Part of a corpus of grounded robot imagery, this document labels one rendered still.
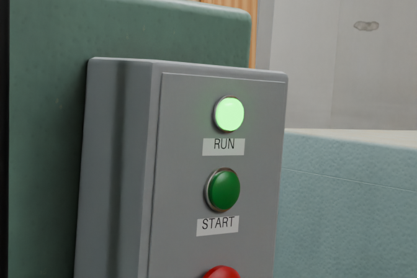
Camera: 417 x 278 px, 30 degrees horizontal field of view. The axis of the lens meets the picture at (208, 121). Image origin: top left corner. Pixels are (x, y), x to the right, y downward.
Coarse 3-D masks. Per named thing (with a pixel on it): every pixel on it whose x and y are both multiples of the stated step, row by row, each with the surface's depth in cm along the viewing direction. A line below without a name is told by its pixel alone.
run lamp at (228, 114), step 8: (224, 96) 40; (232, 96) 40; (216, 104) 40; (224, 104) 40; (232, 104) 40; (240, 104) 40; (216, 112) 40; (224, 112) 40; (232, 112) 40; (240, 112) 40; (216, 120) 40; (224, 120) 40; (232, 120) 40; (240, 120) 40; (224, 128) 40; (232, 128) 40
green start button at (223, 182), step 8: (224, 168) 41; (208, 176) 40; (216, 176) 40; (224, 176) 40; (232, 176) 40; (208, 184) 40; (216, 184) 40; (224, 184) 40; (232, 184) 40; (208, 192) 40; (216, 192) 40; (224, 192) 40; (232, 192) 40; (208, 200) 40; (216, 200) 40; (224, 200) 40; (232, 200) 41; (216, 208) 40; (224, 208) 40
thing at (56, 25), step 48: (48, 0) 40; (96, 0) 42; (144, 0) 44; (48, 48) 40; (96, 48) 42; (144, 48) 44; (192, 48) 47; (240, 48) 49; (48, 96) 40; (48, 144) 41; (48, 192) 41; (48, 240) 41
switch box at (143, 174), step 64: (128, 64) 39; (192, 64) 39; (128, 128) 39; (192, 128) 39; (256, 128) 42; (128, 192) 38; (192, 192) 40; (256, 192) 43; (128, 256) 38; (192, 256) 40; (256, 256) 43
